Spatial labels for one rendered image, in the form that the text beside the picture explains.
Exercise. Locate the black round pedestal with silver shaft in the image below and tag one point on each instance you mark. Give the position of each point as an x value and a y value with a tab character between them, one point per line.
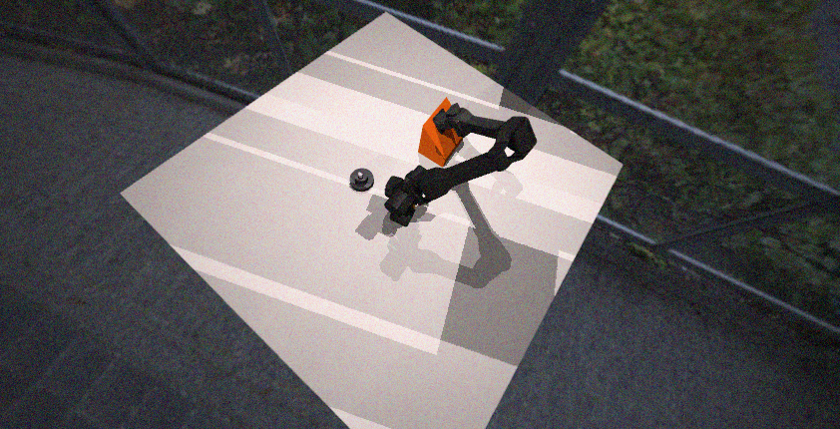
361	180

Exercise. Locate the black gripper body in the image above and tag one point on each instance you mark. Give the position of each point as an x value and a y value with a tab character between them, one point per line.
405	219

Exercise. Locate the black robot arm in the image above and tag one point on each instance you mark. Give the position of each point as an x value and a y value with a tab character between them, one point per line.
517	134

